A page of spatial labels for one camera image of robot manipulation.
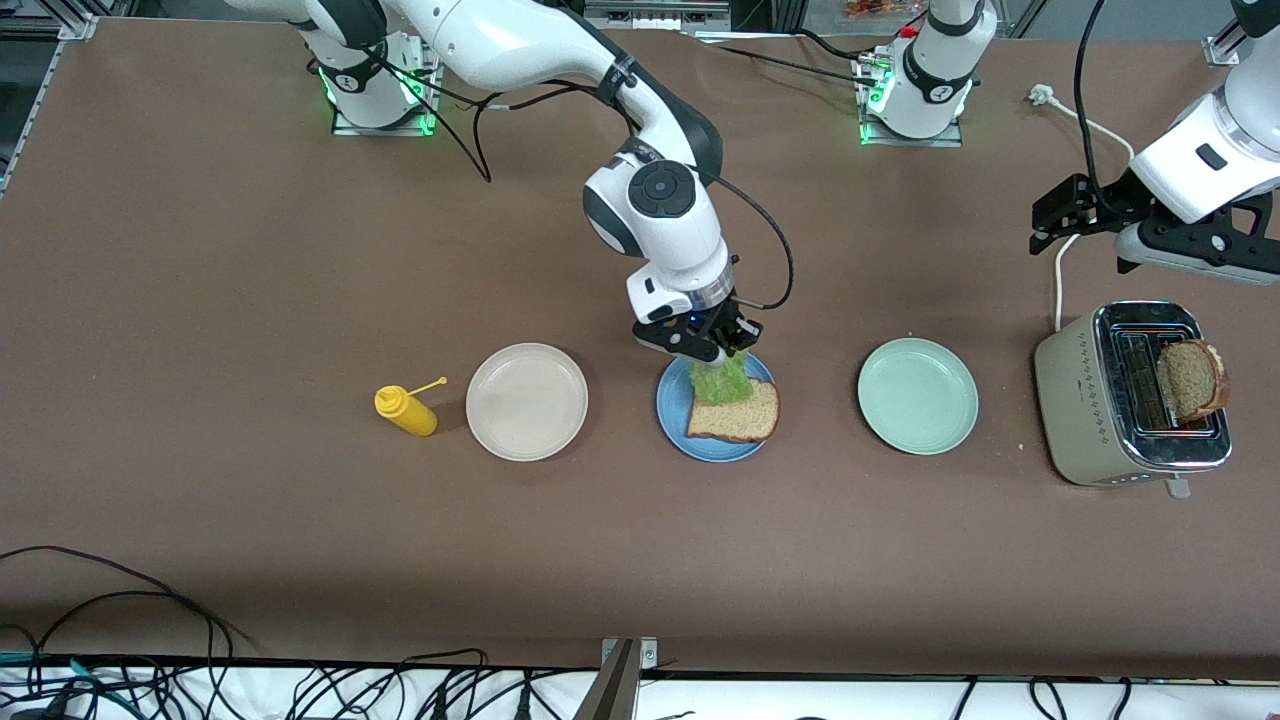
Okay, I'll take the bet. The green lettuce leaf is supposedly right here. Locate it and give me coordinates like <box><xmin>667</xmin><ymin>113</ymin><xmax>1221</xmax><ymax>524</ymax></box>
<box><xmin>690</xmin><ymin>350</ymin><xmax>753</xmax><ymax>406</ymax></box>

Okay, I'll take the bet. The brown bread slice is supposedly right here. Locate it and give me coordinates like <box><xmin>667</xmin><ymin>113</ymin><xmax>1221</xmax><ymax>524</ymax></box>
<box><xmin>686</xmin><ymin>378</ymin><xmax>780</xmax><ymax>444</ymax></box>
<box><xmin>1156</xmin><ymin>340</ymin><xmax>1231</xmax><ymax>423</ymax></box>

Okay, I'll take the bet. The yellow mustard squeeze bottle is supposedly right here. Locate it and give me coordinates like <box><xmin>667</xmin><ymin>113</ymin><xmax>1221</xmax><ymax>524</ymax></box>
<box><xmin>374</xmin><ymin>376</ymin><xmax>448</xmax><ymax>438</ymax></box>

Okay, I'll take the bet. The blue round plate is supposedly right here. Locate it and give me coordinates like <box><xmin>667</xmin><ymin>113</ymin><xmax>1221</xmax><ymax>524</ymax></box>
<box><xmin>656</xmin><ymin>350</ymin><xmax>780</xmax><ymax>463</ymax></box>

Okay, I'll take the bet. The green round plate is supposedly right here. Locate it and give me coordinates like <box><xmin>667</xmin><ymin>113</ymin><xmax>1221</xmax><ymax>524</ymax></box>
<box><xmin>857</xmin><ymin>338</ymin><xmax>980</xmax><ymax>456</ymax></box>

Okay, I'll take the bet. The beige round plate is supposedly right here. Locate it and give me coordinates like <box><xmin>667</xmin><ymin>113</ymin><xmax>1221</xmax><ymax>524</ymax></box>
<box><xmin>466</xmin><ymin>343</ymin><xmax>589</xmax><ymax>463</ymax></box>

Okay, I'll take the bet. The beige chrome toaster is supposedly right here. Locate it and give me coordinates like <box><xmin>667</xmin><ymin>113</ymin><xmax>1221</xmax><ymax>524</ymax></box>
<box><xmin>1034</xmin><ymin>300</ymin><xmax>1233</xmax><ymax>499</ymax></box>

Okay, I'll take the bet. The aluminium corner profile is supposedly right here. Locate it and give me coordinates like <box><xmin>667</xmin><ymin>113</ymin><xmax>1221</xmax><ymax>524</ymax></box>
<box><xmin>1203</xmin><ymin>0</ymin><xmax>1256</xmax><ymax>69</ymax></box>

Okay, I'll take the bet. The grey metal box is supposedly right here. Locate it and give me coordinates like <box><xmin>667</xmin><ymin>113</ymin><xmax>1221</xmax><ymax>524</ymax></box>
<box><xmin>595</xmin><ymin>0</ymin><xmax>732</xmax><ymax>31</ymax></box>

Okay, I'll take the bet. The dark aluminium beam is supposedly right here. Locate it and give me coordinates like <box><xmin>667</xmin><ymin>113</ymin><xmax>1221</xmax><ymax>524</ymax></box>
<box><xmin>572</xmin><ymin>640</ymin><xmax>641</xmax><ymax>720</ymax></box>

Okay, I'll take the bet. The aluminium table edge profile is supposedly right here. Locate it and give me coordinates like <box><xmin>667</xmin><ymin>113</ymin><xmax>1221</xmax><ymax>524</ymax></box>
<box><xmin>0</xmin><ymin>12</ymin><xmax>101</xmax><ymax>196</ymax></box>

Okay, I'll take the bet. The white toaster power cord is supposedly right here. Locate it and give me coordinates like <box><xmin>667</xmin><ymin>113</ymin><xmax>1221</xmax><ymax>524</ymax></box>
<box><xmin>1030</xmin><ymin>84</ymin><xmax>1136</xmax><ymax>333</ymax></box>

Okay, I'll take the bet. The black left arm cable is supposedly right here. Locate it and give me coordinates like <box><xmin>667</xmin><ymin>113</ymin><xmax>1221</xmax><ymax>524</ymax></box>
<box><xmin>1075</xmin><ymin>0</ymin><xmax>1111</xmax><ymax>216</ymax></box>

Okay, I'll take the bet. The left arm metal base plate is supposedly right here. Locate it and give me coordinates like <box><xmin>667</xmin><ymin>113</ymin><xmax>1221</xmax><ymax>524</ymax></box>
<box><xmin>858</xmin><ymin>50</ymin><xmax>964</xmax><ymax>149</ymax></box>

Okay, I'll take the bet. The black base cable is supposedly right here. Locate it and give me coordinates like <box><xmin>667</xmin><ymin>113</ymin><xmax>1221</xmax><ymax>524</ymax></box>
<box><xmin>790</xmin><ymin>28</ymin><xmax>866</xmax><ymax>59</ymax></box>
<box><xmin>712</xmin><ymin>44</ymin><xmax>881</xmax><ymax>87</ymax></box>

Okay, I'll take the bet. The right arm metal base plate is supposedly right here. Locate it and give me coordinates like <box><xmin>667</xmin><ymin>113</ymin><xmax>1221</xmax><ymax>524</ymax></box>
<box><xmin>332</xmin><ymin>60</ymin><xmax>446</xmax><ymax>137</ymax></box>

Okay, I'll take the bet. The black looping cable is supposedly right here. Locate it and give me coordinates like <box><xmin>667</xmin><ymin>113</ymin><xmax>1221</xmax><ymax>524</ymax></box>
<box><xmin>30</xmin><ymin>590</ymin><xmax>219</xmax><ymax>693</ymax></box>
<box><xmin>0</xmin><ymin>545</ymin><xmax>241</xmax><ymax>661</ymax></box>

